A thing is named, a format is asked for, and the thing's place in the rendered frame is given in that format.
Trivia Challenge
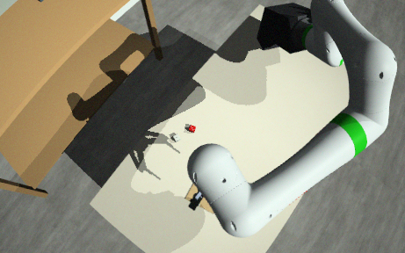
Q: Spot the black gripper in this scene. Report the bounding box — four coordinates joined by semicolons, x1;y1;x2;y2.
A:
188;190;204;211

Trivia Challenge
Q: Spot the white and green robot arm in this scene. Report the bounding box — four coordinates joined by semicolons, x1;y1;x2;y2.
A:
187;0;397;238

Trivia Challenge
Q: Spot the tan flat mat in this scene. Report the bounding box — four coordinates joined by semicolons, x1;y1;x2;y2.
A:
185;185;214;214

